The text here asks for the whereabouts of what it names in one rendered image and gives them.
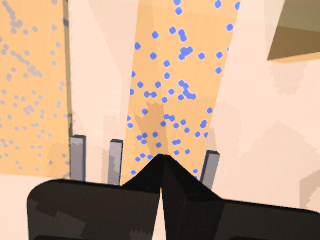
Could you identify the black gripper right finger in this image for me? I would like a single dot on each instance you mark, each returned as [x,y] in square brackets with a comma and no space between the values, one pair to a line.
[194,212]

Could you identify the tan open-top box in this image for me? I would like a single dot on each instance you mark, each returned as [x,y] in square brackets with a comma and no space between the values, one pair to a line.
[297,35]

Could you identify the orange strip with blue dots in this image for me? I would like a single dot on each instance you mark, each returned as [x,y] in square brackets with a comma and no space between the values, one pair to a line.
[178,62]

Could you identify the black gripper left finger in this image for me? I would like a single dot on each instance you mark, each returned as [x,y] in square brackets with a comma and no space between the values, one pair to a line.
[97,211]

